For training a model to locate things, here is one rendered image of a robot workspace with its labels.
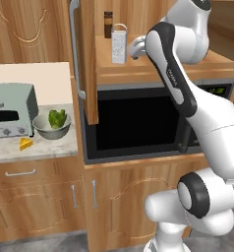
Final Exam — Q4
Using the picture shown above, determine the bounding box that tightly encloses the yellow cheese wedge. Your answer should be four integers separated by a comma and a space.
18, 136, 35, 153

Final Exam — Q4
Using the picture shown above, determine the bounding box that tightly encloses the wooden wall cabinet door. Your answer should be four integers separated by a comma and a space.
0, 0, 73, 65

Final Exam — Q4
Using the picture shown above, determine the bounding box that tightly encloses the silver cabinet handle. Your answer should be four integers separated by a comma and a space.
71, 184, 80, 210
90, 179, 99, 210

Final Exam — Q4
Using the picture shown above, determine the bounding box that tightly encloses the silver cheese grater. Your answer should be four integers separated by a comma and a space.
110, 23, 129, 65

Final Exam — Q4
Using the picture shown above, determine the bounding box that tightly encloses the green lettuce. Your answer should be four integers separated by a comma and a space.
47, 108, 69, 130

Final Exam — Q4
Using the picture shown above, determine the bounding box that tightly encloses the black built-in microwave oven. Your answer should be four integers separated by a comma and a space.
79, 78, 234, 165

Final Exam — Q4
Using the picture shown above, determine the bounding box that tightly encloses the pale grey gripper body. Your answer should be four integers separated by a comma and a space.
127, 34, 148, 61

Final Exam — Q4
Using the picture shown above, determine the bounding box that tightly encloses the wooden drawer front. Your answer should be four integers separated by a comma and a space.
0, 157, 83, 191

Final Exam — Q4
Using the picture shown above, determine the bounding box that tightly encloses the silver drawer handle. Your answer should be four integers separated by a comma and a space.
4, 168, 37, 178

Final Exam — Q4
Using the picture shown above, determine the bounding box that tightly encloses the wooden base cabinet door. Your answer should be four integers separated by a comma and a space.
83, 158, 209, 252
0, 179, 87, 244

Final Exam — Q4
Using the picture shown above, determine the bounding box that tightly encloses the dark brown bottle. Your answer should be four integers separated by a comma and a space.
103, 11, 114, 39

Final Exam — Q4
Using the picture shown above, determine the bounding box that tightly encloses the wooden open wall cabinet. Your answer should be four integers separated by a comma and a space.
94, 0, 234, 87

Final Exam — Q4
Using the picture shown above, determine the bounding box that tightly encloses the grey salad bowl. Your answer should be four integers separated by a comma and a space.
31, 112, 73, 142

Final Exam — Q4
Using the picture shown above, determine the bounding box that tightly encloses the grey toaster oven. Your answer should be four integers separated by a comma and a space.
0, 82, 40, 140

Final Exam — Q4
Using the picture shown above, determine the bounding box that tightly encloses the long silver door handle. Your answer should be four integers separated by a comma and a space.
68, 0, 88, 100

